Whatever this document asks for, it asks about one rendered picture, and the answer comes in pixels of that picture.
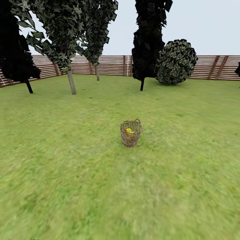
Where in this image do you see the wicker basket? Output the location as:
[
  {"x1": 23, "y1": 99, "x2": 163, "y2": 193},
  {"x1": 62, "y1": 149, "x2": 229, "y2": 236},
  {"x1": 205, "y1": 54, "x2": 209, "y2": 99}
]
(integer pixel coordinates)
[{"x1": 119, "y1": 119, "x2": 143, "y2": 147}]

